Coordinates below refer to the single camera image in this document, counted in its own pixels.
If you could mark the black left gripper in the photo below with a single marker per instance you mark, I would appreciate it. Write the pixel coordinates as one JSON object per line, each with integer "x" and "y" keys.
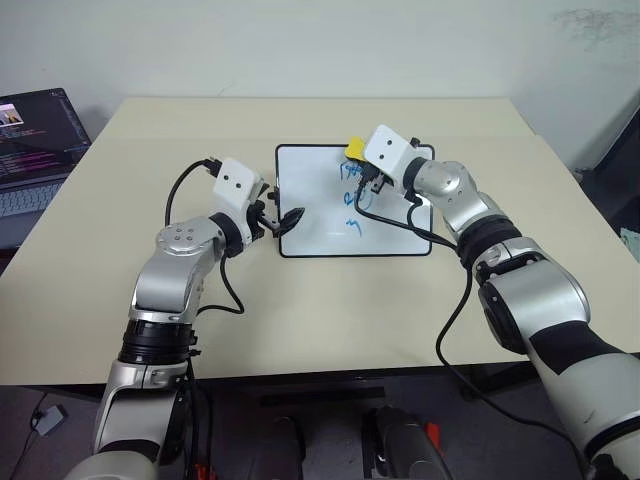
{"x": 255, "y": 220}

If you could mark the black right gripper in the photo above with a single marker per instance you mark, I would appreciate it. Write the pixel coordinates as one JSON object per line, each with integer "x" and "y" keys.
{"x": 374, "y": 184}

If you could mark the yellow whiteboard eraser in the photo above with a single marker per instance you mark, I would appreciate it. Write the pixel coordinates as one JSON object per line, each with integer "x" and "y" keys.
{"x": 355, "y": 147}

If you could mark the black-framed small whiteboard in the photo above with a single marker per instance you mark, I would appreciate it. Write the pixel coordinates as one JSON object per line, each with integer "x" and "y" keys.
{"x": 310, "y": 170}

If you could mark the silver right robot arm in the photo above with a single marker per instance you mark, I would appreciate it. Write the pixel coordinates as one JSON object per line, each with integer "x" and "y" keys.
{"x": 535, "y": 295}

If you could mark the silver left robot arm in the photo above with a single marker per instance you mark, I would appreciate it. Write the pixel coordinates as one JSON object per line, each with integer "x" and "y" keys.
{"x": 170, "y": 280}

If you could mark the small black clip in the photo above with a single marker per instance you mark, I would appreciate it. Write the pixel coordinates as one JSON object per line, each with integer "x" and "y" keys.
{"x": 414, "y": 142}

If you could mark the flat black bar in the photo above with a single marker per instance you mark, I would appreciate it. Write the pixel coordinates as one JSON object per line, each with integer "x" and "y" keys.
{"x": 320, "y": 396}

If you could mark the dark rounded shape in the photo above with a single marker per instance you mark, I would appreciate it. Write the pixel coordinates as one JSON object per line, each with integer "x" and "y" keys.
{"x": 286, "y": 447}

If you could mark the open grey laptop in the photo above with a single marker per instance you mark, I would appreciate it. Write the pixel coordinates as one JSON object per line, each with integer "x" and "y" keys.
{"x": 40, "y": 145}

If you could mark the grey rounded shape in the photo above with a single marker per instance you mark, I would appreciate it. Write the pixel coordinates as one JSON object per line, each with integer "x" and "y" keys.
{"x": 405, "y": 445}

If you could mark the red tab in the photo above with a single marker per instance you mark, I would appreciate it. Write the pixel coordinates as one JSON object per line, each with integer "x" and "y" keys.
{"x": 432, "y": 435}

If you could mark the crumpled green cloth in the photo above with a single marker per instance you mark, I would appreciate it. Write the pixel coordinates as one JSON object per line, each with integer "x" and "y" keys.
{"x": 632, "y": 236}

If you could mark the orange clip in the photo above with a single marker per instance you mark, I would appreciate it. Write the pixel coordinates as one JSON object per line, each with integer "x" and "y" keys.
{"x": 203, "y": 471}

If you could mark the grey power adapter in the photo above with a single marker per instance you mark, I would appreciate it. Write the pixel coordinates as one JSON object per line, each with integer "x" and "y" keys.
{"x": 49, "y": 419}

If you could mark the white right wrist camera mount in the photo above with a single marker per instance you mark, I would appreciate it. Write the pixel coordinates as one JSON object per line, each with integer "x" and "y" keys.
{"x": 387, "y": 150}

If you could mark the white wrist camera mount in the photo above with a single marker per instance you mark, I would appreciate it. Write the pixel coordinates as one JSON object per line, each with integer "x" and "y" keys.
{"x": 387, "y": 150}
{"x": 235, "y": 185}

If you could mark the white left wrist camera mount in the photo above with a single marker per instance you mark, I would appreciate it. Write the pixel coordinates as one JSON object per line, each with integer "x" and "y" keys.
{"x": 235, "y": 185}

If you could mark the black table leg bracket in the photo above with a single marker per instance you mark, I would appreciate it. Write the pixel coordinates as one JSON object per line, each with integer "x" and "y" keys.
{"x": 500, "y": 380}

